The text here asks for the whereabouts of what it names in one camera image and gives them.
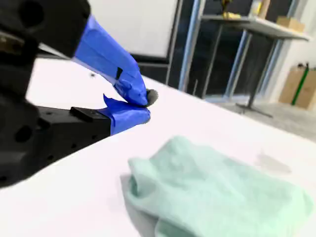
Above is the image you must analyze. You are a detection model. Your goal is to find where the green pole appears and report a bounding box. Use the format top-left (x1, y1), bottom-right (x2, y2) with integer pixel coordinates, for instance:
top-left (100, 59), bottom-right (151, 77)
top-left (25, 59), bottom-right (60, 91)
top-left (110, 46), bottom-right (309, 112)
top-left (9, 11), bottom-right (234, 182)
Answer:
top-left (291, 63), bottom-right (310, 106)

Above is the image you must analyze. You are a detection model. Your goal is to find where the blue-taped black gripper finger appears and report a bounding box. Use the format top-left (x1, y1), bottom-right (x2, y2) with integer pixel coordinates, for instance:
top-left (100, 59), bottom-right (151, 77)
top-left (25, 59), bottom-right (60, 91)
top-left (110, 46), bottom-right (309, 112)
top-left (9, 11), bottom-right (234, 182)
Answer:
top-left (14, 0), bottom-right (159, 107)
top-left (37, 93), bottom-right (152, 166)

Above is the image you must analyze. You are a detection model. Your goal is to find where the white board panel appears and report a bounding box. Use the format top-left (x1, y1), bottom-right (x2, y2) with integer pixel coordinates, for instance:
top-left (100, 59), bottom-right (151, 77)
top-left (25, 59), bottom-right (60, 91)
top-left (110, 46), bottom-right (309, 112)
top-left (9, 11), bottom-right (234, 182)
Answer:
top-left (86, 0), bottom-right (179, 59)

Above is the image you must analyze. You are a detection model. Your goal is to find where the pale green T-shirt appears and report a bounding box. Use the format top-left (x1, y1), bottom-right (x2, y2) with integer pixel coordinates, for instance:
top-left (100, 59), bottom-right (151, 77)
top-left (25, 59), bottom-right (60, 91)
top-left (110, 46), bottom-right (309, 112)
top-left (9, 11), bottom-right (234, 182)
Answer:
top-left (127, 135), bottom-right (315, 237)

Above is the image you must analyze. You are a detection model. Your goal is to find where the yellow object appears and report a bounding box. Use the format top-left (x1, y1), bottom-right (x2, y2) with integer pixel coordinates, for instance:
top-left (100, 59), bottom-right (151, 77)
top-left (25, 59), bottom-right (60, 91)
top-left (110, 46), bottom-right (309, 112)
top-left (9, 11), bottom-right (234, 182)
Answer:
top-left (221, 0), bottom-right (242, 20)

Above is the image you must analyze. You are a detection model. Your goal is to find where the grey table with metal legs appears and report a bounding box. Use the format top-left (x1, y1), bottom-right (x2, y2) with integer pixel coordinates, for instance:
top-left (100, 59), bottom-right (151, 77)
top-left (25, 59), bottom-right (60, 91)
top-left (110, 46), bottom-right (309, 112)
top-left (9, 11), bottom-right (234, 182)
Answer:
top-left (199, 14), bottom-right (312, 118)

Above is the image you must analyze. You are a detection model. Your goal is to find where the small cardboard box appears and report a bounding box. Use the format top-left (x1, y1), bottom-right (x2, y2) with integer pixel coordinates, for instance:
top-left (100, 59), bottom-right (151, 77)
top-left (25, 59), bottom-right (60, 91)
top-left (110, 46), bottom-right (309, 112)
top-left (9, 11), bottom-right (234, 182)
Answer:
top-left (276, 15), bottom-right (306, 33)

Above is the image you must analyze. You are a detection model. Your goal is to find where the large cardboard box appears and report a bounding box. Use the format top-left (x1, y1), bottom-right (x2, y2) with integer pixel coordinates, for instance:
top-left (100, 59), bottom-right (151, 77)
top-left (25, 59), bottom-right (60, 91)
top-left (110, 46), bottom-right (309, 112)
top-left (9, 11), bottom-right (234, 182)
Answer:
top-left (278, 64), bottom-right (316, 111)

